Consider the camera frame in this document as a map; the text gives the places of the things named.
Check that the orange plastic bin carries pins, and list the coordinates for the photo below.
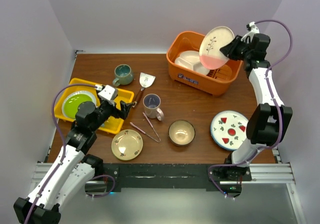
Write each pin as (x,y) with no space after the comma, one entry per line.
(216,82)

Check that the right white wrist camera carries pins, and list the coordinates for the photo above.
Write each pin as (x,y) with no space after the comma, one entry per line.
(252,29)

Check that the aluminium frame rail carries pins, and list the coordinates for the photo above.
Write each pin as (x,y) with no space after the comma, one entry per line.
(185,103)

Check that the lavender mug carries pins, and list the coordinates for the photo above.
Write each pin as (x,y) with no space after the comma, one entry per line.
(151,104)

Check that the watermelon pattern plate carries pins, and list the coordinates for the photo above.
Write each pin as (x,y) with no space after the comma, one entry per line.
(228,129)

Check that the white divided plate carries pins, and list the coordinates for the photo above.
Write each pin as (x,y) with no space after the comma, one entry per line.
(191,60)

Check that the cream and pink branch plate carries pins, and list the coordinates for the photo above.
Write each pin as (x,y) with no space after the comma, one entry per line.
(209,52)

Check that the cream bowl with dark rim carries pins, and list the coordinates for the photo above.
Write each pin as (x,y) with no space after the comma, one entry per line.
(181,133)

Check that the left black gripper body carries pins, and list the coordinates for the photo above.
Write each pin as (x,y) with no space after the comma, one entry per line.
(104,111)

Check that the green ceramic mug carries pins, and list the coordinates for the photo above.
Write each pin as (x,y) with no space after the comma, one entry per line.
(123,75)

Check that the small cream floral plate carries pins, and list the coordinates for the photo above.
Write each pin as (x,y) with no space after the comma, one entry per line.
(127,145)

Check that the metal spatula with wooden handle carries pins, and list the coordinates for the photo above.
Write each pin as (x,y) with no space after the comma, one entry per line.
(146,80)

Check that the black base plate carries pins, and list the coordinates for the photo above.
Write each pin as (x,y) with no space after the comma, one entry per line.
(115,177)

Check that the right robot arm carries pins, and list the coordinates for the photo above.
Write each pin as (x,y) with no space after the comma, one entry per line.
(268,124)

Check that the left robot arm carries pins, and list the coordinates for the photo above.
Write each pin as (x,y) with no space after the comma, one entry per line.
(72,168)

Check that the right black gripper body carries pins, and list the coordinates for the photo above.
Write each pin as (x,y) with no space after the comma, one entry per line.
(244,52)

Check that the green plate with grey rim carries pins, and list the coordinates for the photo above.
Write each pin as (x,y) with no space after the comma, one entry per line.
(74,100)

